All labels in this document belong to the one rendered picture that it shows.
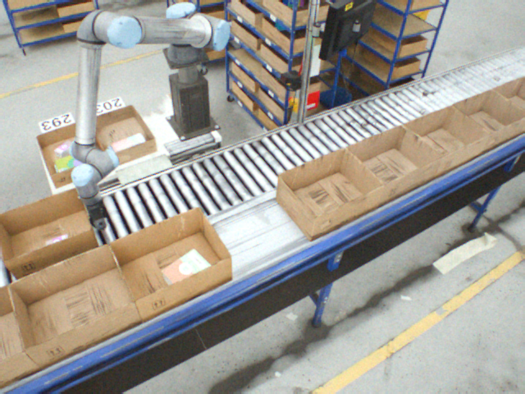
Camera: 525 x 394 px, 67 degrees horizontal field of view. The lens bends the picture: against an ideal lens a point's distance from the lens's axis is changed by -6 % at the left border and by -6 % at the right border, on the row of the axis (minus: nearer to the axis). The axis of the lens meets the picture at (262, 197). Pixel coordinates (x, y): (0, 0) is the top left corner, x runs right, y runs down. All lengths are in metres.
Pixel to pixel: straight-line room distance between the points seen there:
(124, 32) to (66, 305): 1.07
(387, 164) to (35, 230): 1.82
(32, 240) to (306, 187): 1.35
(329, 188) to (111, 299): 1.12
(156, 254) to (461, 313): 1.98
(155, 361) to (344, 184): 1.20
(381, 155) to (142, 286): 1.39
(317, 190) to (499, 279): 1.66
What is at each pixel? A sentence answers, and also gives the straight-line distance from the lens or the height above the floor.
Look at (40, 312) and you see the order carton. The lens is 1.84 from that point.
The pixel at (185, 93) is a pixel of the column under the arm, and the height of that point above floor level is 1.04.
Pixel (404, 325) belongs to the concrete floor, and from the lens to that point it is 2.80.
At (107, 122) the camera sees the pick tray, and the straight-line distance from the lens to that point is 2.75.
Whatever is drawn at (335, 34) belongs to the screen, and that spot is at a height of 1.40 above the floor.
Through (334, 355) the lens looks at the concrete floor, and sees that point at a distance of 2.60.
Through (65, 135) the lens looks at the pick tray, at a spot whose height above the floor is 0.78.
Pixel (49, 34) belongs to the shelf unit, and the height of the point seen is 0.14.
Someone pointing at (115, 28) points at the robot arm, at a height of 1.68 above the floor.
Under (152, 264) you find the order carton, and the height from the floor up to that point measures 0.89.
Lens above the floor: 2.38
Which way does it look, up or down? 48 degrees down
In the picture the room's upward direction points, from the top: 3 degrees clockwise
